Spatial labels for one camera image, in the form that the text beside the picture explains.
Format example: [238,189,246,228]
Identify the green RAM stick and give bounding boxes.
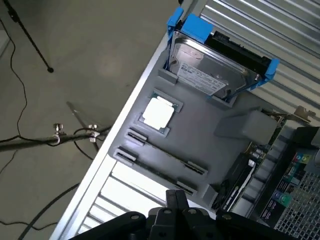
[126,129,209,175]

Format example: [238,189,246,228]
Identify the green graphics card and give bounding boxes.
[212,105,316,213]

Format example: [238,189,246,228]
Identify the gray parts rack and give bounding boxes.
[107,63,278,202]

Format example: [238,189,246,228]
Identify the open PC case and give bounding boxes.
[239,126,320,240]

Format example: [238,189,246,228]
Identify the CPU chip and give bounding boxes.
[139,91,183,132]

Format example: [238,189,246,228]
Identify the black tripod with clamps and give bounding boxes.
[0,101,113,153]

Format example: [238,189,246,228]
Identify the silver hard disk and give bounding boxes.
[167,29,263,101]

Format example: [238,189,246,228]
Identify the black stand leg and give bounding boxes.
[4,0,55,73]

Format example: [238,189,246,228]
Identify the thick black floor cable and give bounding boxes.
[17,182,81,240]

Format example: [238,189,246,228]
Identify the thin black floor cable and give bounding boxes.
[0,17,28,145]

